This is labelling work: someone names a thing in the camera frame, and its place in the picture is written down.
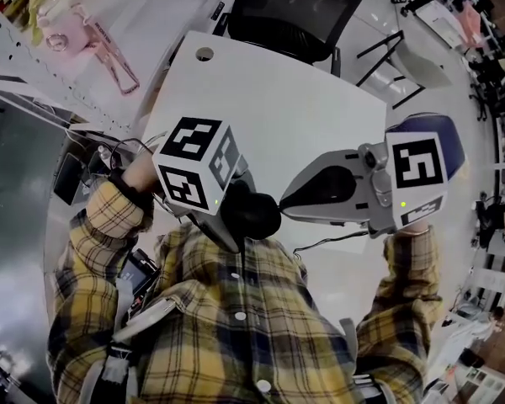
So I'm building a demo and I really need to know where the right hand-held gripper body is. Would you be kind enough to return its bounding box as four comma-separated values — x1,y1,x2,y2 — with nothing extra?
357,130,450,240

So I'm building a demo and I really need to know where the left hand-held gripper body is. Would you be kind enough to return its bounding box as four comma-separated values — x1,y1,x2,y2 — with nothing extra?
150,115,258,221

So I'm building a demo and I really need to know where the person's right forearm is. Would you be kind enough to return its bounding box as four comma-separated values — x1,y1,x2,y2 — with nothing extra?
378,221,445,323

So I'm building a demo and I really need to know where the person's left forearm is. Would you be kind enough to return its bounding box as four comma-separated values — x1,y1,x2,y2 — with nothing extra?
69,151,161,252

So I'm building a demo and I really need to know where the blue padded chair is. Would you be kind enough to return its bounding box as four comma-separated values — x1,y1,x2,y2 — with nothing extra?
384,113,468,181

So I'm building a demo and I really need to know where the black screen device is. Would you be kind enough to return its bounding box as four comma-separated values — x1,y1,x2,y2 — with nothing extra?
119,247,159,299

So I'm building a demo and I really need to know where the dark waste bin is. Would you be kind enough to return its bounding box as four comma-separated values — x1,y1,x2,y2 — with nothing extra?
87,149,127,185

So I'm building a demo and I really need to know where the beige shell chair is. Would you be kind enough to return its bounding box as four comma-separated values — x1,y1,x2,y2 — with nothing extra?
354,29,454,109

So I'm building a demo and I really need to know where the yellow plaid shirt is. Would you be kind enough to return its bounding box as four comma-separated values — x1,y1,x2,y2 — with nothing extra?
45,178,445,404

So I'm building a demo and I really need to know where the white flat device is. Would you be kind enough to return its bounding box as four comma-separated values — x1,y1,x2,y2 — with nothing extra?
110,297,178,343

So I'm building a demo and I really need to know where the black rectangular pad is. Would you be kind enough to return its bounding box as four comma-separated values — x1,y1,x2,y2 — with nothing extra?
51,152,88,207

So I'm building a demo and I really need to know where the white low cart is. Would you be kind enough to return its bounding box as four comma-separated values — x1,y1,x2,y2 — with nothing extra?
416,0,475,51

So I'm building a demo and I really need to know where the black mesh office chair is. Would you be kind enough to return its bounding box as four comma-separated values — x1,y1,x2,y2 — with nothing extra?
224,0,368,77

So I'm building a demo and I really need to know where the pink water bottle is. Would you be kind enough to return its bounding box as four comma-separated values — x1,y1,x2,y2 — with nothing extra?
35,0,141,97

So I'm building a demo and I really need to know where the white metal shelving rack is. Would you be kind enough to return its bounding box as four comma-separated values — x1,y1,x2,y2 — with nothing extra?
0,0,237,143

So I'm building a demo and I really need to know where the thin black cable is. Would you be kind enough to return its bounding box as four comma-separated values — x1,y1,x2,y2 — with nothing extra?
108,136,170,173
293,229,369,255

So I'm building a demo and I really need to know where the black wrist strap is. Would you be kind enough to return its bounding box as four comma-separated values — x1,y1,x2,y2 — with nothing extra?
106,167,155,210

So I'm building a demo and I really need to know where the white harness strap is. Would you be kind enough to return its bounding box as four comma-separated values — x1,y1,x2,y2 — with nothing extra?
113,277,134,332

